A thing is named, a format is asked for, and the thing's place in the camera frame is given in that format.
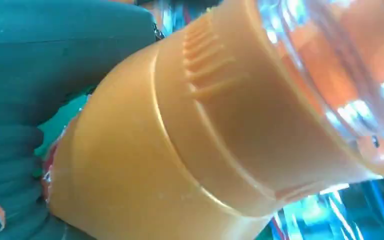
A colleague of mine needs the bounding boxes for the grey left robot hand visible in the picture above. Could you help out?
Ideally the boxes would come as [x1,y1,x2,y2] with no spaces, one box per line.
[0,0,158,128]

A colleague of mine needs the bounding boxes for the orange drink bottle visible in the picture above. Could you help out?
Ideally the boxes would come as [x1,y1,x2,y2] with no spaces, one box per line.
[40,0,384,240]

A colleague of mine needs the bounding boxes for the green table mat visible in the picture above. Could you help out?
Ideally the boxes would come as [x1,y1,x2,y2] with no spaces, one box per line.
[33,94,90,159]

